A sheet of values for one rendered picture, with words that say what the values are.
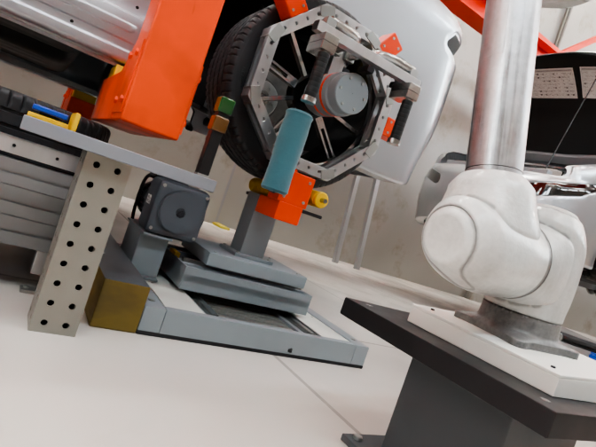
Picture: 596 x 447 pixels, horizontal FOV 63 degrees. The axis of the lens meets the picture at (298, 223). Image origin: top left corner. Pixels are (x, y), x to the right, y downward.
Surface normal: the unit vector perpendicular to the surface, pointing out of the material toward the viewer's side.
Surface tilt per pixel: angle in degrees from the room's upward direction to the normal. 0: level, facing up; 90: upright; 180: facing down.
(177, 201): 90
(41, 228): 90
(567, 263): 84
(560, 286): 95
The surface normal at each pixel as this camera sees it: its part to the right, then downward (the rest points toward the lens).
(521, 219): 0.55, -0.10
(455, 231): -0.79, -0.10
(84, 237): 0.48, 0.18
